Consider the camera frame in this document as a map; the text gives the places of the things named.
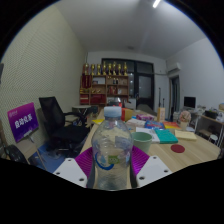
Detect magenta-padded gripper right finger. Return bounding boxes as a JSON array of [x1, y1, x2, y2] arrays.
[[129, 145, 173, 188]]

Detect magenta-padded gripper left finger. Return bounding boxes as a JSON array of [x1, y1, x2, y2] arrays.
[[53, 147, 95, 188]]

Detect clear plastic water bottle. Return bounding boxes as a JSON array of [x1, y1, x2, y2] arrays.
[[90, 105, 135, 191]]

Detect pale green cup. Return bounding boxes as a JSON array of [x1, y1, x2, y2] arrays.
[[130, 131, 154, 155]]

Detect flat round red coaster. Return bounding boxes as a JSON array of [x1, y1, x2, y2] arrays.
[[170, 143, 186, 154]]

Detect teal book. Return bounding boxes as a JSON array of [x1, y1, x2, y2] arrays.
[[153, 128, 179, 145]]

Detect white booklet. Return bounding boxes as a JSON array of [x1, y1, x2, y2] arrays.
[[134, 126, 161, 144]]

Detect black office chair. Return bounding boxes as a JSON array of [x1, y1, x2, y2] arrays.
[[38, 96, 91, 151]]

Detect blue and red magazine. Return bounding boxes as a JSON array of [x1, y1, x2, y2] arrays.
[[143, 120, 166, 130]]

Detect cream book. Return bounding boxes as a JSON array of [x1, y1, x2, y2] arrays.
[[174, 129, 198, 142]]

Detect orange red book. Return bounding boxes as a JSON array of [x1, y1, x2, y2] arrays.
[[163, 121, 183, 130]]

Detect yellow booklet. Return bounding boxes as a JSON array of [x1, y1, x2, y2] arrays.
[[91, 118, 105, 126]]

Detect potted pink flowers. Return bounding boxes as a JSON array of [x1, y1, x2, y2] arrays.
[[178, 110, 193, 131]]

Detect yellow gift box red ribbon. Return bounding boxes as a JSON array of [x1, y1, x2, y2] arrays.
[[120, 107, 135, 123]]

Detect small round side table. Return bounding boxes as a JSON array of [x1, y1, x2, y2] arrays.
[[72, 105, 93, 116]]

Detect white round stool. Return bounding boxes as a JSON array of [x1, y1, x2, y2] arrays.
[[207, 133, 219, 145]]

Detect purple sign board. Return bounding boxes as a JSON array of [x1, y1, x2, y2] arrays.
[[7, 102, 40, 144]]

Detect wooden side desk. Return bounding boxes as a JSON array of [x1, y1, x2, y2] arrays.
[[196, 114, 224, 148]]

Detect black computer monitor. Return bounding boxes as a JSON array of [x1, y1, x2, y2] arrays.
[[183, 96, 197, 109]]

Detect dark glass double door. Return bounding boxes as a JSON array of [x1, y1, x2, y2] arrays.
[[101, 58, 156, 111]]

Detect wooden shelf unit with trophies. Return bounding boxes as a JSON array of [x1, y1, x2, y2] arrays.
[[79, 61, 131, 107]]

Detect white wall air conditioner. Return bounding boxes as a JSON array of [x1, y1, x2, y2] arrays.
[[165, 62, 183, 75]]

